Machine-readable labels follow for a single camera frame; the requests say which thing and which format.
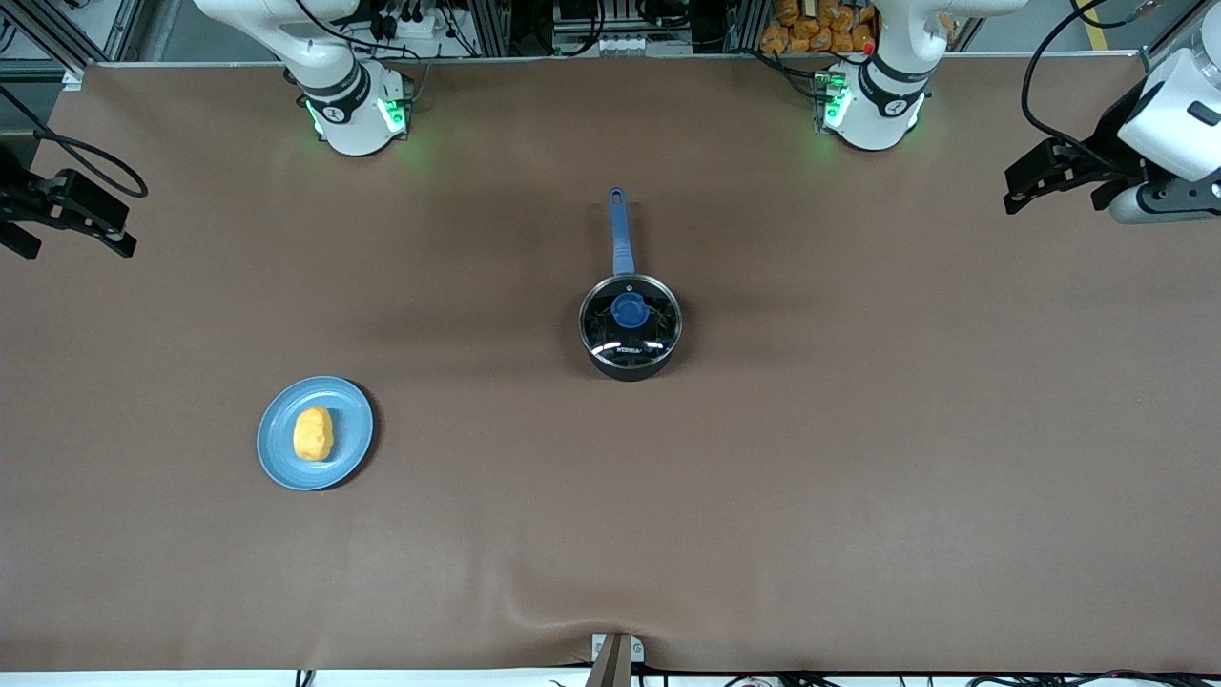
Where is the yellow potato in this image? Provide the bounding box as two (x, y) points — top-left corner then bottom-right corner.
(293, 406), (335, 463)

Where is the glass lid with blue knob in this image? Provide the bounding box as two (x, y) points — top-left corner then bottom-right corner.
(580, 275), (683, 368)

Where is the orange bag pile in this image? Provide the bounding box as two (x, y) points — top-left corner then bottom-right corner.
(760, 0), (879, 55)

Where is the blue plate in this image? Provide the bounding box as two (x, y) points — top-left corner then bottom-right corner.
(256, 375), (375, 492)

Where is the brown table cloth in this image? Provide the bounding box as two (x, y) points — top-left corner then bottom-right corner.
(0, 52), (1221, 674)

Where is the white power strip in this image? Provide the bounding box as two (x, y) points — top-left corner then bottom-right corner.
(367, 5), (440, 41)

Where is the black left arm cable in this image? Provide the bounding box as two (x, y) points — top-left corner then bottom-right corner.
(1021, 0), (1160, 175)

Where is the aluminium extrusion post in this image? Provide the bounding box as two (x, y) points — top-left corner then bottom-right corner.
(723, 0), (769, 54)

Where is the black pot with blue handle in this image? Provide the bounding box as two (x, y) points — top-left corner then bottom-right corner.
(578, 186), (684, 383)

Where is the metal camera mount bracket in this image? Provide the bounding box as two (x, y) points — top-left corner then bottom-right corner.
(590, 633), (646, 687)

